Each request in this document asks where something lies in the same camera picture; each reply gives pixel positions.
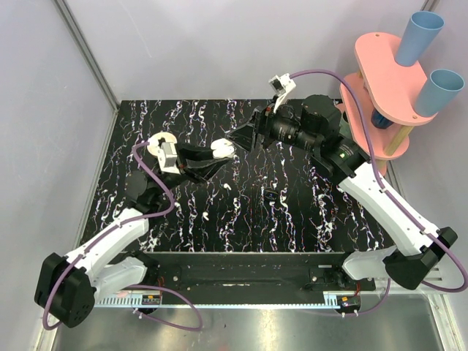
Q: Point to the dark blue cup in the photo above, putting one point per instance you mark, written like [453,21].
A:
[379,121]

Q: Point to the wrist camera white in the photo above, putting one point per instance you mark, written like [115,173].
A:
[282,85]
[166,155]

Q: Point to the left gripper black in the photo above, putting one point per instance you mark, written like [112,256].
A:
[181,163]

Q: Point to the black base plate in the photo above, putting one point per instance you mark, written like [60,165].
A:
[316,271]

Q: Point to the white earbud case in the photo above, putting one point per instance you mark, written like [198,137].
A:
[222,148]

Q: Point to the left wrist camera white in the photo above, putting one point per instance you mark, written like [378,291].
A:
[166,155]

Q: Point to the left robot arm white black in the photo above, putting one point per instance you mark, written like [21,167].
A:
[70,285]

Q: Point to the black marble mat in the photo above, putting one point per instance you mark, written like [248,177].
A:
[311,215]

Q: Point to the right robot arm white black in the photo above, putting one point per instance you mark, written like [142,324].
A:
[418,245]

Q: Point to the black earbud charging case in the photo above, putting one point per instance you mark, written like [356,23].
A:
[270,195]

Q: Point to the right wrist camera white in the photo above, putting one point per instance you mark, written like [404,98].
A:
[282,85]

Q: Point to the pink three tier shelf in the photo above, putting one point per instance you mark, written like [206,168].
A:
[381,84]

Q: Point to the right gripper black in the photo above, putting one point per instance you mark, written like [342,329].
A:
[265,120]

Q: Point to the blue cup front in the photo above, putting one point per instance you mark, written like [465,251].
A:
[440,89]

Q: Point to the blue cup rear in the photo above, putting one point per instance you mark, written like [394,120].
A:
[422,28]

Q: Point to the cream round bowl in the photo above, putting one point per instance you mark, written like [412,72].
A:
[157,139]

